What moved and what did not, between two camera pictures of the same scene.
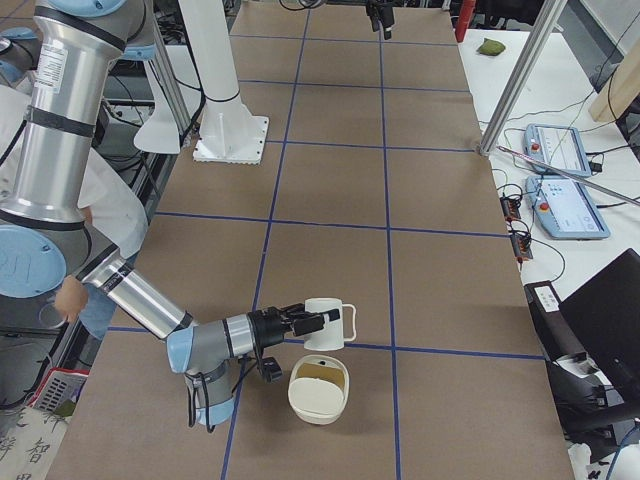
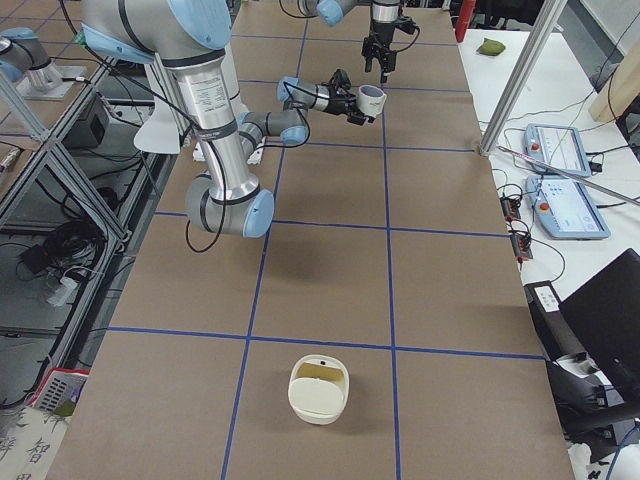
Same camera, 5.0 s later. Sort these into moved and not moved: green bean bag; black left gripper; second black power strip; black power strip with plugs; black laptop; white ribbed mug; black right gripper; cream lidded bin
Moved: black left gripper; black right gripper; white ribbed mug
Not moved: cream lidded bin; black laptop; green bean bag; black power strip with plugs; second black power strip
